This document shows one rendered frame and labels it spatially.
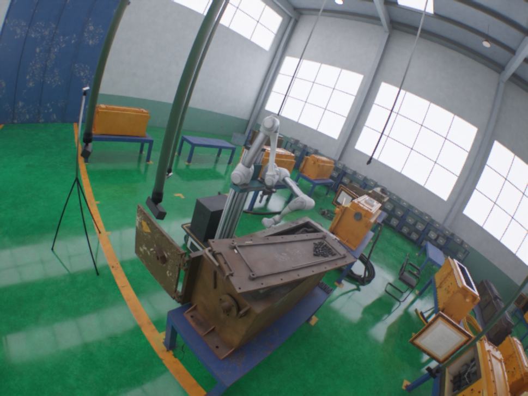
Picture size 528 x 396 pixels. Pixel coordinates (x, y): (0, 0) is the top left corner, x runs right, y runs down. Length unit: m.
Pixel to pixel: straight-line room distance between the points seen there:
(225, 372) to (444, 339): 2.44
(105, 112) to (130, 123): 0.75
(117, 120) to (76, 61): 4.21
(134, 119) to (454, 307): 7.91
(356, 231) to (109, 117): 5.90
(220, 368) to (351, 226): 3.27
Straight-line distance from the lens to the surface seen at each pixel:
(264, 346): 1.96
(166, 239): 1.66
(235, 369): 1.79
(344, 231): 4.22
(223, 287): 1.49
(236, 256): 1.42
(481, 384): 2.69
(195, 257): 1.54
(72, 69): 9.35
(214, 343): 1.82
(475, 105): 11.56
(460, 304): 4.62
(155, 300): 2.75
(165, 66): 10.23
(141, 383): 2.32
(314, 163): 7.62
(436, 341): 3.12
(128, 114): 5.89
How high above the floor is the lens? 2.25
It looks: 22 degrees down
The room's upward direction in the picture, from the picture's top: 22 degrees clockwise
